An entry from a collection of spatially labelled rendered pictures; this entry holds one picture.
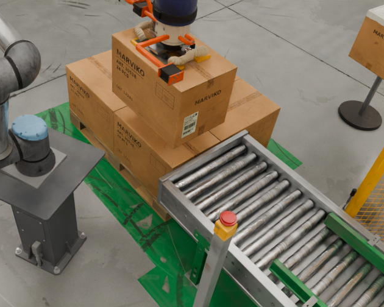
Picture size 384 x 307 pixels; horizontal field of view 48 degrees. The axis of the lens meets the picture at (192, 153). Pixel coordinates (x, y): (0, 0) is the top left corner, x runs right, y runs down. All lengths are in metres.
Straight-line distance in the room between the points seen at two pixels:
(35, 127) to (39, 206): 0.36
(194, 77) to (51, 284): 1.45
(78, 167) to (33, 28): 2.71
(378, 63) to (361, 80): 1.13
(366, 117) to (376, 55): 0.79
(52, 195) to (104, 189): 1.00
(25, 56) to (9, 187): 0.85
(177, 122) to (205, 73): 0.29
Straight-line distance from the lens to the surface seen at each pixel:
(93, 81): 3.12
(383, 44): 3.62
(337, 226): 2.47
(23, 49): 1.59
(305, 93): 4.32
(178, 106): 2.22
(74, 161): 2.30
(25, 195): 2.18
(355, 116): 4.23
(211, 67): 2.35
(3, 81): 1.52
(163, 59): 2.32
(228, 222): 1.74
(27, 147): 2.07
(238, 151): 2.72
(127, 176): 3.18
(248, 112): 3.02
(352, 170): 3.73
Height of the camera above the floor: 2.43
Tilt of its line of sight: 46 degrees down
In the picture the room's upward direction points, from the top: 10 degrees clockwise
